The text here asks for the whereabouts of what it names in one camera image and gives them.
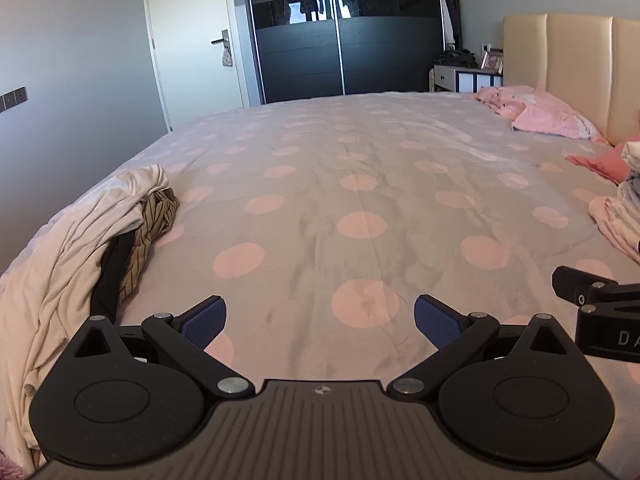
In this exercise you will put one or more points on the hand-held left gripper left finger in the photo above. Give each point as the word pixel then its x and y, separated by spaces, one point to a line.
pixel 205 322

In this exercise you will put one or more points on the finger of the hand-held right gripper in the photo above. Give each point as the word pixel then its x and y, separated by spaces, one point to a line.
pixel 575 280

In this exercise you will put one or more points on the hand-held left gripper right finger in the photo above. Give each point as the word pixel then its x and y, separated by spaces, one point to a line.
pixel 437 321

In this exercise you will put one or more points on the stack of folded clothes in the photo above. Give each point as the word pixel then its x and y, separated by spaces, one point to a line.
pixel 632 170

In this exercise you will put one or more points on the light pink garment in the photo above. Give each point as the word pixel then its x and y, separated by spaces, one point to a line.
pixel 620 225

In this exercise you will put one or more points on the black garment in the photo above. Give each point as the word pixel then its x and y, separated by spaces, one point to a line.
pixel 112 280

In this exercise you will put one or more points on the striped olive garment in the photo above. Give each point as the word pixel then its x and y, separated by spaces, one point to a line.
pixel 150 225

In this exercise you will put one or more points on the coral pink cloth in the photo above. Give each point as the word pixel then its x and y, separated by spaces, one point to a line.
pixel 607 165

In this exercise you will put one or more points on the cream white garment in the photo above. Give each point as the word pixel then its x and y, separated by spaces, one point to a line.
pixel 60 260

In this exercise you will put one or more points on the grey bed cover pink dots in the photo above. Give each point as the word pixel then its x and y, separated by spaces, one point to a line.
pixel 350 185

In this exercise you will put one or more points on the pink pillow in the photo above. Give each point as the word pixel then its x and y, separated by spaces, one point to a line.
pixel 550 120

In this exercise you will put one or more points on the pink patterned quilt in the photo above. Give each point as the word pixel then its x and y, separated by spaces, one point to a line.
pixel 500 100

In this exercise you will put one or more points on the beige padded headboard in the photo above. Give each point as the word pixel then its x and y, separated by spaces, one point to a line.
pixel 575 60

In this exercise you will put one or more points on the white nightstand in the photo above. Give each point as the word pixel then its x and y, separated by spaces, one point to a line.
pixel 450 77

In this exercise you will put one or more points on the person's purple fuzzy clothing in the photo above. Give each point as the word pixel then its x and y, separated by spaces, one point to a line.
pixel 7 466

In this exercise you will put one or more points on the black bag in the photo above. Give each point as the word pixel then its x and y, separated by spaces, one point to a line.
pixel 457 57

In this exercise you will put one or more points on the white door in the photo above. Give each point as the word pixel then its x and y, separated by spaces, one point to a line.
pixel 190 60

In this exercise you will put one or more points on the small hanging pouch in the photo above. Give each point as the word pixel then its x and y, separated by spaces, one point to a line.
pixel 226 55

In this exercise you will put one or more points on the black wardrobe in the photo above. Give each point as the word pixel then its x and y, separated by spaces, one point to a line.
pixel 300 60

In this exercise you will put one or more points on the hanging dark garment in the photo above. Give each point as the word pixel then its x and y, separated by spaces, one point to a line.
pixel 452 0

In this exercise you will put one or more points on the photo frame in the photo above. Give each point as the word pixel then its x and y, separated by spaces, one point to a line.
pixel 492 61

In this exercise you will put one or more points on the wall switch panel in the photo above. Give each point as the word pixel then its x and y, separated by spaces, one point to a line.
pixel 15 96

